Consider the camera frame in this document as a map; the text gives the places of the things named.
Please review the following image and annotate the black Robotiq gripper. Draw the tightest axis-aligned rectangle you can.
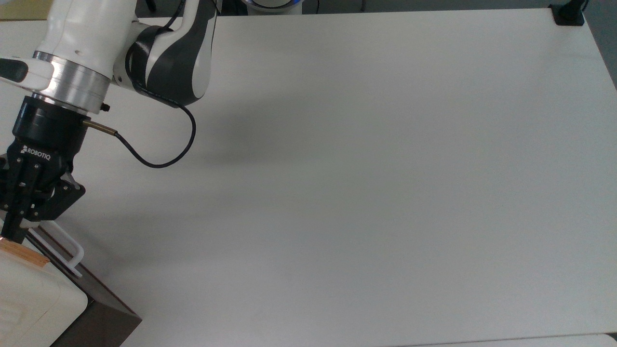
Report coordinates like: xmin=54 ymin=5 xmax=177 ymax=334
xmin=0 ymin=95 xmax=93 ymax=243

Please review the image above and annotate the cream cabinet door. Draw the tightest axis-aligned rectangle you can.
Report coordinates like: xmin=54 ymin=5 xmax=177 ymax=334
xmin=0 ymin=238 xmax=51 ymax=269

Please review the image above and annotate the white cabinet dark base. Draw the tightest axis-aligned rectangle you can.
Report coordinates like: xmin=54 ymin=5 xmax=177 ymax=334
xmin=0 ymin=219 xmax=143 ymax=347

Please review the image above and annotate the light wooden desk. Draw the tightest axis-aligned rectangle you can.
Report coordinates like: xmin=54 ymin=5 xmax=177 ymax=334
xmin=0 ymin=0 xmax=53 ymax=21

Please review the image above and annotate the white cabinet handle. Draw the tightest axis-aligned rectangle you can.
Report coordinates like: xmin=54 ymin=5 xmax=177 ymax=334
xmin=28 ymin=220 xmax=85 ymax=279

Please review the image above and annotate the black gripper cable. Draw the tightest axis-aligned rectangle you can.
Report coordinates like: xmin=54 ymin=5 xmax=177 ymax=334
xmin=82 ymin=22 xmax=197 ymax=170

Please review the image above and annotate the white robot base blue ring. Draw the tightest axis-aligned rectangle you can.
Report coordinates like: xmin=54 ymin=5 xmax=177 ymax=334
xmin=240 ymin=0 xmax=305 ymax=16

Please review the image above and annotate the black table clamp mount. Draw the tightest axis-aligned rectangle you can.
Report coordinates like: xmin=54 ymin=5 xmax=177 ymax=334
xmin=549 ymin=0 xmax=590 ymax=27

